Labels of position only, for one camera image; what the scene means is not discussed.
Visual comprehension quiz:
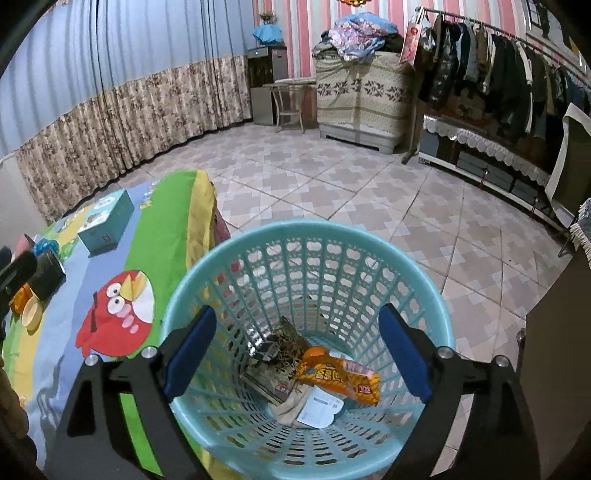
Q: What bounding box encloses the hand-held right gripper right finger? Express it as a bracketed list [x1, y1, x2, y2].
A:
[379, 304, 541, 480]

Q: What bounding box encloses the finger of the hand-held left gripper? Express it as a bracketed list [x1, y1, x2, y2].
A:
[0, 251, 38, 319]

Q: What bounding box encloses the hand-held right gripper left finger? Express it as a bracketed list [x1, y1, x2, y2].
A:
[44, 305, 217, 480]

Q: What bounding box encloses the black paper tube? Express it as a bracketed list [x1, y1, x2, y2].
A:
[30, 251, 66, 301]

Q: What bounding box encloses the cream round lid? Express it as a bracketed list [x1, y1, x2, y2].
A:
[22, 298, 43, 332]

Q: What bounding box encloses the orange snack packet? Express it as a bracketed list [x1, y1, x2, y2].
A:
[295, 348, 382, 407]

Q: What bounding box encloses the dark snack packet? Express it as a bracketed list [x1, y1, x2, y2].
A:
[252, 316, 311, 370]
[240, 355, 301, 407]

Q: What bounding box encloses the white pouch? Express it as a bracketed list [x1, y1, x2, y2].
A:
[298, 385, 345, 428]

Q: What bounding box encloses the brown paper bag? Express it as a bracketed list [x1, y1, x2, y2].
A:
[277, 385, 315, 426]

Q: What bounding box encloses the teal plastic basket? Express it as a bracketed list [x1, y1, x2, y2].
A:
[159, 220, 455, 480]

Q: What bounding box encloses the person's left hand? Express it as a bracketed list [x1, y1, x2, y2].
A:
[0, 364, 27, 437]

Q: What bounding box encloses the teal tissue box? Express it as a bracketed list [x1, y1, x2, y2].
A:
[78, 190, 136, 254]

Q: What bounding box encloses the cartoon printed blanket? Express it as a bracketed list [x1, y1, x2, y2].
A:
[0, 170, 232, 480]

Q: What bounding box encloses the brown wooden cabinet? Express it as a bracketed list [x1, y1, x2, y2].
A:
[524, 263, 591, 480]

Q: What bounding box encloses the fringed cloth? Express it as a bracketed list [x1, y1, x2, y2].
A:
[570, 198, 591, 268]

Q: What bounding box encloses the low shelf with lace cloth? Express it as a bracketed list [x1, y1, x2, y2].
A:
[418, 114, 573, 232]

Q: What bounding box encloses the blue floral curtain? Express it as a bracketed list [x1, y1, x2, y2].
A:
[0, 0, 257, 222]

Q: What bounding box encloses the patterned cloth covered cabinet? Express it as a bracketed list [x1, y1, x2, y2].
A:
[315, 51, 416, 155]

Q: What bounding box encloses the water dispenser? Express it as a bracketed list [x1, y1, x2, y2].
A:
[247, 46, 288, 126]

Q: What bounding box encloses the small table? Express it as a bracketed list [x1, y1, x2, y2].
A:
[263, 78, 319, 132]

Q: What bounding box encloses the row of hanging clothes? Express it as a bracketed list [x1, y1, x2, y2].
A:
[420, 14, 591, 158]

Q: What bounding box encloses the pink hanging bag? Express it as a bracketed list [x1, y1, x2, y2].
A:
[399, 10, 428, 65]

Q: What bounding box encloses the pile of clothes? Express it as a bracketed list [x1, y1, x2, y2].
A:
[311, 11, 400, 63]

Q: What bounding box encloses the blue cloth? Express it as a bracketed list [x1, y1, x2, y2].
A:
[252, 23, 283, 45]

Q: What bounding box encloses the metal clothes rack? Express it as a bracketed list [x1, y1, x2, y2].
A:
[402, 7, 591, 167]

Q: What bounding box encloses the window wall poster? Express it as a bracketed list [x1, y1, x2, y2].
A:
[526, 0, 573, 38]

